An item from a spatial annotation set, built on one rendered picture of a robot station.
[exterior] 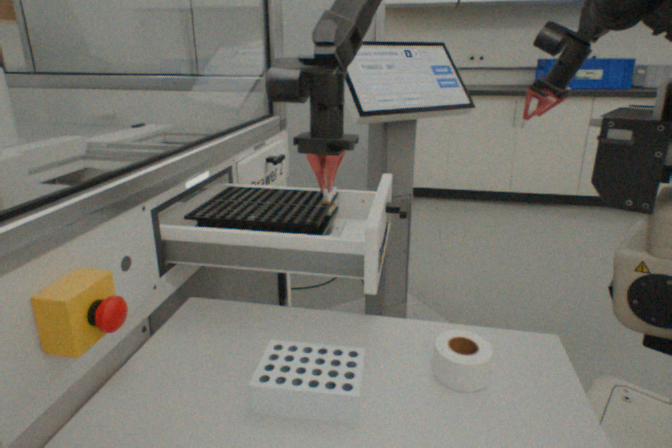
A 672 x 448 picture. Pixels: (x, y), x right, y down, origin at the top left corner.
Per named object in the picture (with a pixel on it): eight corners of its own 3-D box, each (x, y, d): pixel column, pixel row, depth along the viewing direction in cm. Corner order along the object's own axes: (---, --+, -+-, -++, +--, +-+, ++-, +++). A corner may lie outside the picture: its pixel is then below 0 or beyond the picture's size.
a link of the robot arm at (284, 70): (338, 19, 69) (351, 47, 77) (271, 19, 72) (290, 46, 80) (326, 91, 67) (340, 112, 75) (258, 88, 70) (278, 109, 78)
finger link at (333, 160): (337, 198, 74) (338, 143, 71) (297, 195, 76) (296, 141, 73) (345, 187, 81) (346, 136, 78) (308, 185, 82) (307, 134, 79)
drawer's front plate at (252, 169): (285, 177, 126) (284, 139, 122) (247, 211, 98) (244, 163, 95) (280, 177, 126) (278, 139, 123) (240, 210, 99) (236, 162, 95)
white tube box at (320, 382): (365, 373, 57) (365, 347, 56) (358, 425, 49) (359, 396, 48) (271, 364, 58) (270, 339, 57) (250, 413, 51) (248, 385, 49)
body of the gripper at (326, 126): (352, 152, 72) (353, 105, 69) (292, 148, 74) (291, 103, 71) (359, 145, 78) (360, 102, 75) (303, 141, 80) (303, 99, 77)
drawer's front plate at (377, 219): (390, 224, 91) (392, 172, 87) (375, 296, 63) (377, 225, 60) (381, 224, 91) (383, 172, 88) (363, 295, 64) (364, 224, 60)
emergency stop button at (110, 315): (133, 320, 51) (129, 289, 50) (110, 341, 48) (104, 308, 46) (110, 318, 52) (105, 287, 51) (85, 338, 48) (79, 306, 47)
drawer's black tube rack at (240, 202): (338, 223, 86) (338, 191, 84) (318, 262, 70) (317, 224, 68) (231, 216, 90) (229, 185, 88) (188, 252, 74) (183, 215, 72)
